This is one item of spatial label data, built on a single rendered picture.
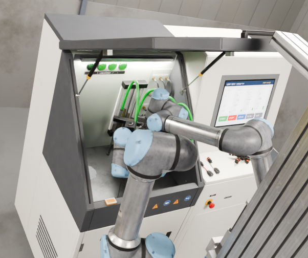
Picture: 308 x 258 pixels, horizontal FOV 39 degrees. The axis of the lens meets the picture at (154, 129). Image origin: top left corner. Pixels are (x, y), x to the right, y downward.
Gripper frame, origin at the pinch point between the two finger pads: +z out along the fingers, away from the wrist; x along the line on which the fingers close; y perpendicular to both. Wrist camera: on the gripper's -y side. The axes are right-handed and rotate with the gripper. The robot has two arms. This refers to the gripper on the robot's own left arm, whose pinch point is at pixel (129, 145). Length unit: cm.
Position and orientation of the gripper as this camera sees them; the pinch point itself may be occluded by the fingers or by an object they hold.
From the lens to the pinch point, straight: 203.0
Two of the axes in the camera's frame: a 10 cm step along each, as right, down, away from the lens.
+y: -1.2, 9.7, -2.1
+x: 9.9, 1.1, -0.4
